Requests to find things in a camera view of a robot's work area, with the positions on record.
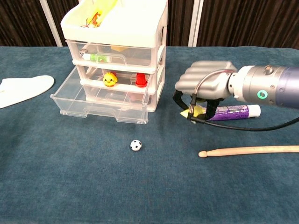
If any clear drawer with glue stick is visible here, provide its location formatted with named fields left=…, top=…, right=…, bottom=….
left=65, top=39, right=157, bottom=68

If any white slipper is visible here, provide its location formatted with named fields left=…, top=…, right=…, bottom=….
left=0, top=75, right=55, bottom=110

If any yellow rectangular block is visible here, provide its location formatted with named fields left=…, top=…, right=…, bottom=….
left=110, top=45, right=130, bottom=53

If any clear drawer with duck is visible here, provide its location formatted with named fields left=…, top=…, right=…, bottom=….
left=50, top=66, right=150, bottom=125

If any wooden drumstick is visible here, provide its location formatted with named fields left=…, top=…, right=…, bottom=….
left=198, top=145, right=299, bottom=158

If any green white glue stick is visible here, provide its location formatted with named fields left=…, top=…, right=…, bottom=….
left=84, top=53, right=112, bottom=63

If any clear drawer with pink toy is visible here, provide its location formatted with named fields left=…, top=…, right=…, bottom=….
left=82, top=84, right=150, bottom=111

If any yellow triangular block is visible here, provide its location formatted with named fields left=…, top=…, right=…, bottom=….
left=179, top=105, right=206, bottom=119

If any yellow rubber chicken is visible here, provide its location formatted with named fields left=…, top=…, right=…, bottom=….
left=80, top=0, right=119, bottom=28

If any white partition post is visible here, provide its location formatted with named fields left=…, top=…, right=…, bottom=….
left=39, top=0, right=63, bottom=47
left=187, top=0, right=204, bottom=47

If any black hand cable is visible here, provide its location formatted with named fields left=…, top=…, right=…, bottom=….
left=188, top=69, right=299, bottom=132

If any purple white toothpaste tube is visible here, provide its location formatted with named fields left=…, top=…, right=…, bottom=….
left=205, top=104, right=261, bottom=122

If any yellow duck toy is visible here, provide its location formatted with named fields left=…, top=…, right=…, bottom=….
left=102, top=71, right=118, bottom=87

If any red cone toy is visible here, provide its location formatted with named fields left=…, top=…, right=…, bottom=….
left=135, top=72, right=148, bottom=88

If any white drawer cabinet frame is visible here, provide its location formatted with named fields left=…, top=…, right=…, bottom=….
left=60, top=0, right=168, bottom=113

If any teal tablecloth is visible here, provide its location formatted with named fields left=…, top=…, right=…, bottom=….
left=0, top=46, right=299, bottom=224

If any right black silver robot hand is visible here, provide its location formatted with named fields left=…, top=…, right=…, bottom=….
left=172, top=61, right=238, bottom=121

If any pink toy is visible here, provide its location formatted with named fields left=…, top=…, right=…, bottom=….
left=128, top=92, right=142, bottom=103

